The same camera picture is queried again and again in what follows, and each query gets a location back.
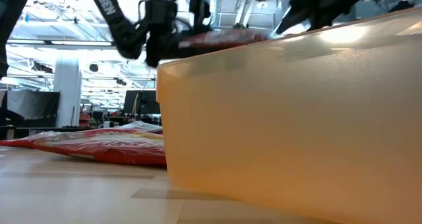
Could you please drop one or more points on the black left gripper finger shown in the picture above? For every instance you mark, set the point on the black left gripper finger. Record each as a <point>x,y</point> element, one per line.
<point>199,29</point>
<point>174,53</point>

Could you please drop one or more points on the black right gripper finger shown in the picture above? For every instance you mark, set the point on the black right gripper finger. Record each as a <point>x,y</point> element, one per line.
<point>291,19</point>

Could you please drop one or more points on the round dome ceiling light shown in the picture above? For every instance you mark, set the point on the round dome ceiling light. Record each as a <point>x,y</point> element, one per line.
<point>262,2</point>

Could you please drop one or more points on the dark green hanging object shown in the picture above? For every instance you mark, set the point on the dark green hanging object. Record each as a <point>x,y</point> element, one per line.
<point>239,26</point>

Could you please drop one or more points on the black computer monitor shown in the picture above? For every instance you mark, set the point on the black computer monitor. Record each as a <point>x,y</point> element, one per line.
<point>146,102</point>

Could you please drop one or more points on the round black ceiling fixture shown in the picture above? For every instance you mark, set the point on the round black ceiling fixture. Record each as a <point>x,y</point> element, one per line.
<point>94,67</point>

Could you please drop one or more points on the dark ceiling object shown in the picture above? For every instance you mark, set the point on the dark ceiling object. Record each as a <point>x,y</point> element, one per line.
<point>402,6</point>

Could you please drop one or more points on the long ceiling light bar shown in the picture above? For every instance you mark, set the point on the long ceiling light bar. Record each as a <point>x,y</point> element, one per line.
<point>66,43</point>

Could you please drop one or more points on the orange translucent plastic basket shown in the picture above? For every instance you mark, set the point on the orange translucent plastic basket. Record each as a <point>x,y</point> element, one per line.
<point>280,118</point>

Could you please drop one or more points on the red background items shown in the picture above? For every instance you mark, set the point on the red background items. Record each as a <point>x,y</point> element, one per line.
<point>84,120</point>

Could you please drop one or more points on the white building pillar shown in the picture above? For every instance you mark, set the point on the white building pillar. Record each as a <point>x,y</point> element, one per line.
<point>67,92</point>

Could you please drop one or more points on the black curtain panel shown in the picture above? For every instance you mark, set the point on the black curtain panel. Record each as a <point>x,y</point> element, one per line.
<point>33,107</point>

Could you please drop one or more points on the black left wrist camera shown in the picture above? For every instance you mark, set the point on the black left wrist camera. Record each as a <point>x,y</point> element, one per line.
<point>200,8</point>

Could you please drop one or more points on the black table rail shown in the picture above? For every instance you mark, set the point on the black table rail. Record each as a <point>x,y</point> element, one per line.
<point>49,129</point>

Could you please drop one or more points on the silver metal post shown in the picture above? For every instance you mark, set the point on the silver metal post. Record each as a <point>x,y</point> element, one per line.
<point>10,131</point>

